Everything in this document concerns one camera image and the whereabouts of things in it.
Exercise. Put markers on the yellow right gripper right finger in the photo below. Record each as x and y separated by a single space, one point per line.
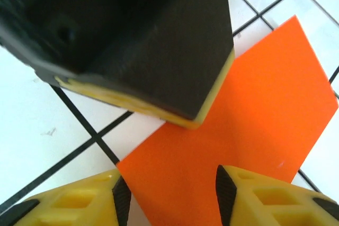
278 204

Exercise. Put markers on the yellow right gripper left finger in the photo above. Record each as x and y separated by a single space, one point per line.
79 204

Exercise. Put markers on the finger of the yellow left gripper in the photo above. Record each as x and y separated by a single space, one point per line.
159 51

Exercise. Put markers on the orange paper sheet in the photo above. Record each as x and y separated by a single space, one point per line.
251 91

